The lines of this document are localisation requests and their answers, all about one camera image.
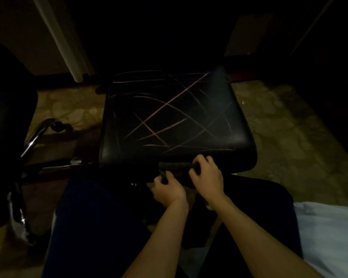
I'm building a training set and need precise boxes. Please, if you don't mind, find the white post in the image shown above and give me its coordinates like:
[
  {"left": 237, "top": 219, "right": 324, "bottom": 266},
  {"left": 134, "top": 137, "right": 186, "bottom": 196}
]
[{"left": 32, "top": 0, "right": 94, "bottom": 83}]

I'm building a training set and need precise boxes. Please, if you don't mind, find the white bed sheet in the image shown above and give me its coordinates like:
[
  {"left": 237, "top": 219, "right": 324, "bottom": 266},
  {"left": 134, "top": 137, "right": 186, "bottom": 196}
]
[{"left": 293, "top": 201, "right": 348, "bottom": 278}]

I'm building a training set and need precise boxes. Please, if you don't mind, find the person's right hand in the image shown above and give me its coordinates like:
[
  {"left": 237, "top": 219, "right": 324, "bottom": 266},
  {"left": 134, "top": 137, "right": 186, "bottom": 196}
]
[{"left": 188, "top": 154, "right": 225, "bottom": 208}]

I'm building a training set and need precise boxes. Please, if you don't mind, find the black office chair chrome base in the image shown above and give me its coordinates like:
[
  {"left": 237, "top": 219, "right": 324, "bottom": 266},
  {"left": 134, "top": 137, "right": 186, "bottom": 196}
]
[{"left": 0, "top": 32, "right": 94, "bottom": 247}]

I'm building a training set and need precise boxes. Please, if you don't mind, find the black scratched chair seat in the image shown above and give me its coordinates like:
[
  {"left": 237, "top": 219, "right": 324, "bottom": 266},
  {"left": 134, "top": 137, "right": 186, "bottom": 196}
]
[{"left": 98, "top": 66, "right": 257, "bottom": 183}]

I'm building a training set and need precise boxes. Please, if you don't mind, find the person's left forearm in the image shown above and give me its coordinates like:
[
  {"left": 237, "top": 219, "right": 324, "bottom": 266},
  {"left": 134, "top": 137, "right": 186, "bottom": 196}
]
[{"left": 122, "top": 199, "right": 189, "bottom": 278}]

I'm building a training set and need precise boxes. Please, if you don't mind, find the person's left leg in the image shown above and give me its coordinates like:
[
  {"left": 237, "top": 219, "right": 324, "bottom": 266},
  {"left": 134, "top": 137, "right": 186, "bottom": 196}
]
[{"left": 42, "top": 170, "right": 153, "bottom": 278}]

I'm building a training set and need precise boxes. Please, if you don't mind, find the dark wooden cabinet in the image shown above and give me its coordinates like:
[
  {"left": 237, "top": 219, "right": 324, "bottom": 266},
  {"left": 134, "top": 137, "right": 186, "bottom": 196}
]
[{"left": 223, "top": 14, "right": 280, "bottom": 82}]

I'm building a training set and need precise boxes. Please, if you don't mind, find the person's left hand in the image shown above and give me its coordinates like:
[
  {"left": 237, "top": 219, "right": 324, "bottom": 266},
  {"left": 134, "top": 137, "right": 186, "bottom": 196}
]
[{"left": 151, "top": 171, "right": 189, "bottom": 208}]

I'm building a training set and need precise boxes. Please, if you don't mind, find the person's right forearm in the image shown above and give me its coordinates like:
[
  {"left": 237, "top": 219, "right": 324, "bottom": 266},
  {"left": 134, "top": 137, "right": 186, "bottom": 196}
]
[{"left": 204, "top": 195, "right": 325, "bottom": 278}]

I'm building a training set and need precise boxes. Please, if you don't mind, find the dark green cleaning cloth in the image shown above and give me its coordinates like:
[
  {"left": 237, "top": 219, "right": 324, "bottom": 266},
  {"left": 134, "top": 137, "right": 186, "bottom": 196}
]
[{"left": 158, "top": 161, "right": 200, "bottom": 179}]

